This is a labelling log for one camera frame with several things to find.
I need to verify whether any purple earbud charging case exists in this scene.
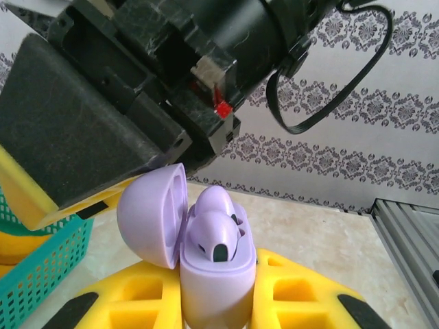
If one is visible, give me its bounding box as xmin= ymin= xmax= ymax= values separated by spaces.
xmin=116 ymin=162 xmax=259 ymax=329

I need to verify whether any aluminium frame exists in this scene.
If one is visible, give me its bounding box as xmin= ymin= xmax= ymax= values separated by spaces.
xmin=369 ymin=197 xmax=439 ymax=329

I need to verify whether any purple wireless earbud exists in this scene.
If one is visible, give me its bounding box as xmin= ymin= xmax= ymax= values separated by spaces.
xmin=189 ymin=210 xmax=241 ymax=264
xmin=194 ymin=186 xmax=237 ymax=220

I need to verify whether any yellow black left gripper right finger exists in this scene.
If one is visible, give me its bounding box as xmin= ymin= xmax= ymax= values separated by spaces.
xmin=249 ymin=247 xmax=392 ymax=329

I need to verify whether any teal plastic basket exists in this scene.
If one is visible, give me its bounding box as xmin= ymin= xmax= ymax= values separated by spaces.
xmin=0 ymin=184 xmax=96 ymax=329

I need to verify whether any yellow banana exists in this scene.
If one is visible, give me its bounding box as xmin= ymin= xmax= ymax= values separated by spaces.
xmin=0 ymin=228 xmax=52 ymax=265

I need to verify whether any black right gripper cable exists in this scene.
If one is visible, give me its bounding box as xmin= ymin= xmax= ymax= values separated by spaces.
xmin=265 ymin=0 xmax=394 ymax=135

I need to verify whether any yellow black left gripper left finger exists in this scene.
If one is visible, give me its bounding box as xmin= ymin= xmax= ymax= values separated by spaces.
xmin=43 ymin=260 xmax=185 ymax=329

